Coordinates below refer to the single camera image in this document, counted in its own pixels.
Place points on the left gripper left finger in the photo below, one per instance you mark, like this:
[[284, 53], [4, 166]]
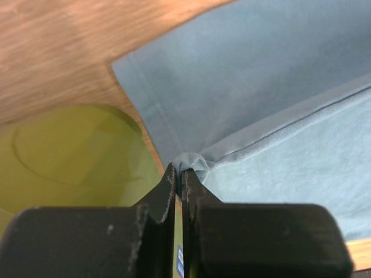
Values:
[[135, 241]]

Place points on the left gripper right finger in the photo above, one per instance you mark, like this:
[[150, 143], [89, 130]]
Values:
[[258, 239]]

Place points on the grey-blue t-shirt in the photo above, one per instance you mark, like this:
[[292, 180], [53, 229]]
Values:
[[268, 101]]

